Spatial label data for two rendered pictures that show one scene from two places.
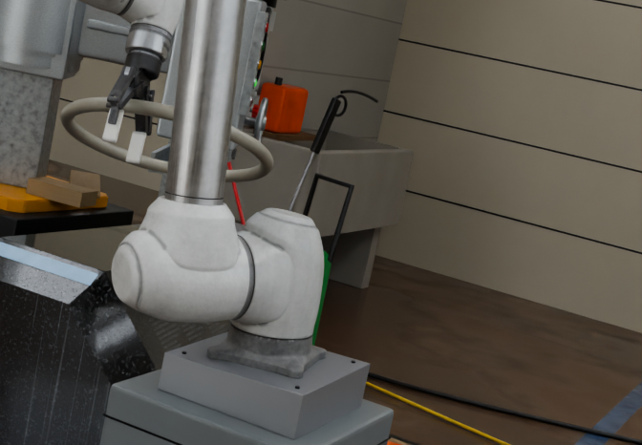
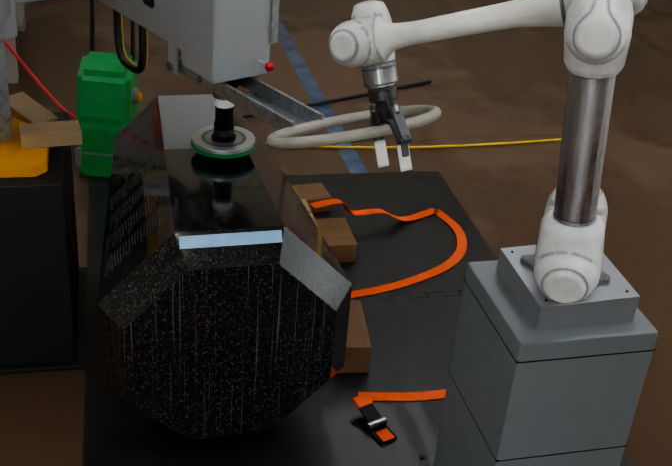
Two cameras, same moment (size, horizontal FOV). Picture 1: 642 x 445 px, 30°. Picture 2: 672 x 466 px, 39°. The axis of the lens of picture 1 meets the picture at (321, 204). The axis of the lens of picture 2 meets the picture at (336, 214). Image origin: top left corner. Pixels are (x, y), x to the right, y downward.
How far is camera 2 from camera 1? 2.26 m
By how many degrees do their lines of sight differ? 43
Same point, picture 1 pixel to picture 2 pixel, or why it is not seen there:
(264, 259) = not seen: hidden behind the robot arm
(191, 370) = (561, 310)
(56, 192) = (54, 138)
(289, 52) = not seen: outside the picture
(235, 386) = (593, 307)
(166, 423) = (565, 350)
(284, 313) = not seen: hidden behind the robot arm
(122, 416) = (532, 358)
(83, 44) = not seen: outside the picture
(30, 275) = (228, 254)
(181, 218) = (596, 238)
